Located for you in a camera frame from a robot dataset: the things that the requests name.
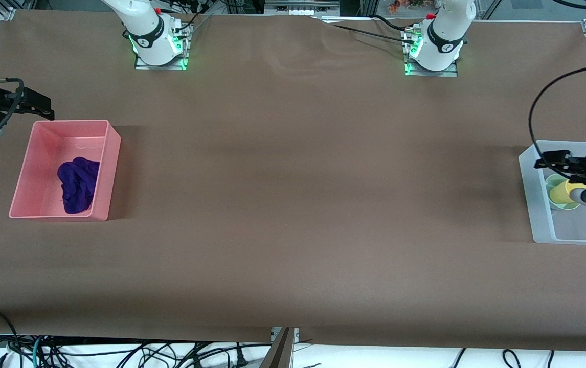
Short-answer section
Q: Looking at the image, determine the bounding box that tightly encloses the yellow cup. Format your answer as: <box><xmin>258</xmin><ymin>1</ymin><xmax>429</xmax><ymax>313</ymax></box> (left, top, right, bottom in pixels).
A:
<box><xmin>549</xmin><ymin>181</ymin><xmax>586</xmax><ymax>205</ymax></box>

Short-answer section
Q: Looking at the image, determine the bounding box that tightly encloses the green bowl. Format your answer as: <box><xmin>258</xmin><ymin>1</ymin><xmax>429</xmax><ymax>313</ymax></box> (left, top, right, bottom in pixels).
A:
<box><xmin>545</xmin><ymin>174</ymin><xmax>581</xmax><ymax>211</ymax></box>

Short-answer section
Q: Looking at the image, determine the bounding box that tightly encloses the purple cloth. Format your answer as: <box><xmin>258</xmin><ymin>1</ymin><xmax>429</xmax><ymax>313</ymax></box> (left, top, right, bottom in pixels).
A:
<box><xmin>57</xmin><ymin>156</ymin><xmax>101</xmax><ymax>215</ymax></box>

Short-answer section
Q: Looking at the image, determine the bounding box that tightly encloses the translucent plastic bin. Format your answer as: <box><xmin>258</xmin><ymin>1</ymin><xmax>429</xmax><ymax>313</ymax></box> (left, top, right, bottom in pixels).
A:
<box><xmin>519</xmin><ymin>140</ymin><xmax>586</xmax><ymax>246</ymax></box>

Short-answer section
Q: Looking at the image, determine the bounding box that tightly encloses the pink plastic bin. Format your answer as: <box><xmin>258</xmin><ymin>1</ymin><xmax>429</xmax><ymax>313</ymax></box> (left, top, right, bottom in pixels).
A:
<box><xmin>9</xmin><ymin>120</ymin><xmax>122</xmax><ymax>222</ymax></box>

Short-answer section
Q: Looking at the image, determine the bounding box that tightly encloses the table cover sheet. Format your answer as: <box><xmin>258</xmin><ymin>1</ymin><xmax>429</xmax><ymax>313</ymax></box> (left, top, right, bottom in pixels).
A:
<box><xmin>0</xmin><ymin>9</ymin><xmax>586</xmax><ymax>353</ymax></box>

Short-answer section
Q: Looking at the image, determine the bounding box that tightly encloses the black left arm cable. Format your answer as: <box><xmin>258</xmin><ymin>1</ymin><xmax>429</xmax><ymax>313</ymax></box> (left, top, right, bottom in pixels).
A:
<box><xmin>528</xmin><ymin>63</ymin><xmax>586</xmax><ymax>156</ymax></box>

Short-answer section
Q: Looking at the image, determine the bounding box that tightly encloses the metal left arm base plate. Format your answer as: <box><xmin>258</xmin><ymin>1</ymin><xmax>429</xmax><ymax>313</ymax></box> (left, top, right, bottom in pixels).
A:
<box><xmin>400</xmin><ymin>27</ymin><xmax>459</xmax><ymax>78</ymax></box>

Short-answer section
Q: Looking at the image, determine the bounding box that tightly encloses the black cable lying on table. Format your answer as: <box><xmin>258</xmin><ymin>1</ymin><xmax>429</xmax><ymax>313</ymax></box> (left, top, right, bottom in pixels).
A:
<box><xmin>319</xmin><ymin>14</ymin><xmax>416</xmax><ymax>44</ymax></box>

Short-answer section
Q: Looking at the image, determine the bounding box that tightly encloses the metal table leg bracket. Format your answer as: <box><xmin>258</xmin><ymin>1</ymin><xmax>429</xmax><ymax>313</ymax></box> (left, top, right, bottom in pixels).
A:
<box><xmin>261</xmin><ymin>327</ymin><xmax>300</xmax><ymax>368</ymax></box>

